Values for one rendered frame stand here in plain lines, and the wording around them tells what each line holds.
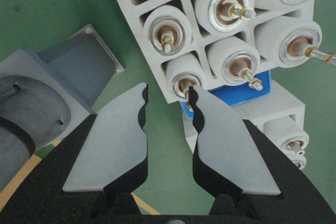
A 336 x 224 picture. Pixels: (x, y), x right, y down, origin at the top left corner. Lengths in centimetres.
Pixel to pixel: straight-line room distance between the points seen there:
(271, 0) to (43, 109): 45
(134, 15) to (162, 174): 93
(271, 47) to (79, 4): 55
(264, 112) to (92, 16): 64
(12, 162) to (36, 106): 9
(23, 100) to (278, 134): 63
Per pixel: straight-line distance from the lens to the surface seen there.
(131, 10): 40
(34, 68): 37
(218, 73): 37
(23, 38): 76
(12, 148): 33
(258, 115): 60
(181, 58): 39
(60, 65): 41
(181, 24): 32
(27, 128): 34
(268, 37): 42
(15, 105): 35
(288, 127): 60
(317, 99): 95
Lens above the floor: 57
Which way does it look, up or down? 57 degrees down
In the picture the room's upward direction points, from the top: 179 degrees clockwise
